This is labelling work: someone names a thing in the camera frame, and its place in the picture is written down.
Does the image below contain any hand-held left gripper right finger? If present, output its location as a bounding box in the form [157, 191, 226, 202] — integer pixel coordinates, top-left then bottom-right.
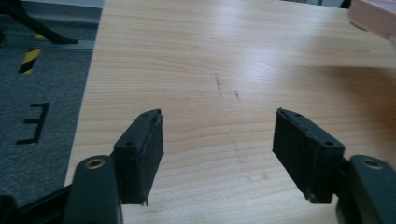
[272, 107, 346, 205]

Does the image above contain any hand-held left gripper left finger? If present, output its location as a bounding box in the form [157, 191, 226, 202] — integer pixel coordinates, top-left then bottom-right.
[110, 108, 165, 207]

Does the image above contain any black floor tape marking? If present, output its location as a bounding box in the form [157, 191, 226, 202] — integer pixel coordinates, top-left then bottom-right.
[15, 102, 50, 146]

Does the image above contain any yellow black striped floor tape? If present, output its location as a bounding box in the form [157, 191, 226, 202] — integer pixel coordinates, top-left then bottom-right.
[18, 48, 43, 75]

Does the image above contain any pink plastic container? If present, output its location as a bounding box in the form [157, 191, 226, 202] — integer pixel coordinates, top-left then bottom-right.
[346, 0, 396, 41]

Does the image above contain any black metal stand leg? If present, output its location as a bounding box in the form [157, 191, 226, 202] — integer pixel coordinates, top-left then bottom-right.
[0, 0, 78, 45]

